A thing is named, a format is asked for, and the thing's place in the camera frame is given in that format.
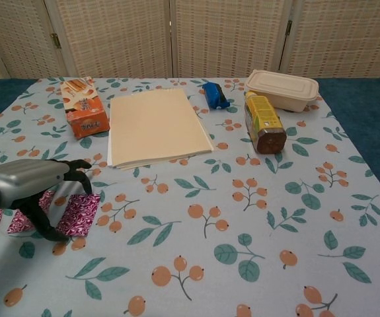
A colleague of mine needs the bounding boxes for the floral berry print tablecloth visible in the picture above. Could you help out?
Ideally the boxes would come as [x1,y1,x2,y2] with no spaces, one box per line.
[0,77,380,317]

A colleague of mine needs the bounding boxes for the teal blue table cover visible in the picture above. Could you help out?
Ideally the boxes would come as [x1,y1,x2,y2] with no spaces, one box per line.
[0,77,380,212]

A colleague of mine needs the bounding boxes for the orange biscuit snack box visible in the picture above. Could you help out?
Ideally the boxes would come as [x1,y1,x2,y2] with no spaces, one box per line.
[59,76,111,140]

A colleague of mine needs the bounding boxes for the blue snack packet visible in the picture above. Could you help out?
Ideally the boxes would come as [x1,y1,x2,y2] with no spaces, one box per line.
[202,81,232,111]

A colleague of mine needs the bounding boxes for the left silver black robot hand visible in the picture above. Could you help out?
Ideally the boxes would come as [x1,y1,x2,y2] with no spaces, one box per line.
[0,158,93,243]

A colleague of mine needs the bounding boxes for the magenta patterned cloth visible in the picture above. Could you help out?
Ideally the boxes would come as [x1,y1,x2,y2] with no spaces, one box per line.
[7,190,57,234]

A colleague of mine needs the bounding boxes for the yellow label tea bottle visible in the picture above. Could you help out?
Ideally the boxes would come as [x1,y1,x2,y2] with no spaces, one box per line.
[244,91,287,155]

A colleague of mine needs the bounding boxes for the beige lidded lunch box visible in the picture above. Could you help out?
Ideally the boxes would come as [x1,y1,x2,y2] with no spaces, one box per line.
[245,69,320,114]

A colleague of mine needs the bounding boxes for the woven bamboo folding screen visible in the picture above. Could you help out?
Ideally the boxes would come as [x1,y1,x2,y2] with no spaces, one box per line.
[0,0,380,85]

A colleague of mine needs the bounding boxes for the pale yellow paper sheet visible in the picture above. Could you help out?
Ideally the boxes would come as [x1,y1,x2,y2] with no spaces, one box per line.
[106,87,216,171]

